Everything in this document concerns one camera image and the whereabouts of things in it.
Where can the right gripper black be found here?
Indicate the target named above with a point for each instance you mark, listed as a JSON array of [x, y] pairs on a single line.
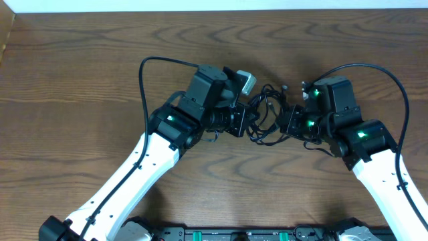
[[291, 127]]

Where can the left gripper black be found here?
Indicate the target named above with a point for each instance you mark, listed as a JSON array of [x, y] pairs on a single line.
[[241, 116]]

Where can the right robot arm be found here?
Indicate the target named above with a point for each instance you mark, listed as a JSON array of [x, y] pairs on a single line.
[[331, 115]]

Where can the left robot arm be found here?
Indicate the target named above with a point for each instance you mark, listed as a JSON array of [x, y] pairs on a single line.
[[171, 133]]

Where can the wooden side panel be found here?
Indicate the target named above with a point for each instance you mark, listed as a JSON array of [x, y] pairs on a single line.
[[7, 18]]

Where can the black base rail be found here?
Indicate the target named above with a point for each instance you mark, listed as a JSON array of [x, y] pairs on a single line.
[[301, 232]]

